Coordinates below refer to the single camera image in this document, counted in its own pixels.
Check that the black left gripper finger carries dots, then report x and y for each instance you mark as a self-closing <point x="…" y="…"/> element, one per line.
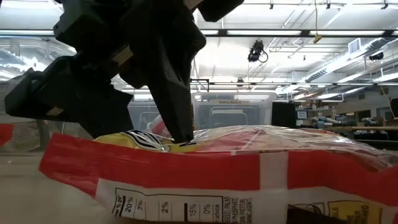
<point x="174" y="102"/>
<point x="77" y="93"/>

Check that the yellow red Maruchan ramen pack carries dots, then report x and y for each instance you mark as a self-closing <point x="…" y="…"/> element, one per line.
<point x="159" y="127"/>
<point x="186" y="168"/>

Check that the small clear plastic bin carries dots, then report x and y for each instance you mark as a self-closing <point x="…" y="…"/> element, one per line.
<point x="143" y="115"/>

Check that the clear plastic bin with label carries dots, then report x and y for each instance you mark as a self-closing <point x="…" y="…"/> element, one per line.
<point x="233" y="112"/>

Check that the long clear plastic bin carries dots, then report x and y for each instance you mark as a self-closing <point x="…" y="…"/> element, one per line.
<point x="28" y="56"/>

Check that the overhead LED light bar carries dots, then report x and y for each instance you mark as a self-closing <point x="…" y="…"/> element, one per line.
<point x="222" y="32"/>

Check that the black curtain panel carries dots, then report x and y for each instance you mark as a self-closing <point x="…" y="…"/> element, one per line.
<point x="283" y="115"/>

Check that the black ceiling speaker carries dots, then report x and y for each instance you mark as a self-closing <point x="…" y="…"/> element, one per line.
<point x="376" y="56"/>

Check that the black overhead camera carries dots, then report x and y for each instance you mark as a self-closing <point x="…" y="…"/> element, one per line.
<point x="256" y="51"/>

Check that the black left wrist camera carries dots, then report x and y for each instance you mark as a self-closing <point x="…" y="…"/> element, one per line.
<point x="220" y="9"/>

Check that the background black frame beam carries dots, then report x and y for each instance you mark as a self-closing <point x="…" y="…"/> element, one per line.
<point x="311" y="83"/>

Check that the silver ventilation duct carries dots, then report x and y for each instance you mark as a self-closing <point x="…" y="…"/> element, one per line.
<point x="382" y="43"/>

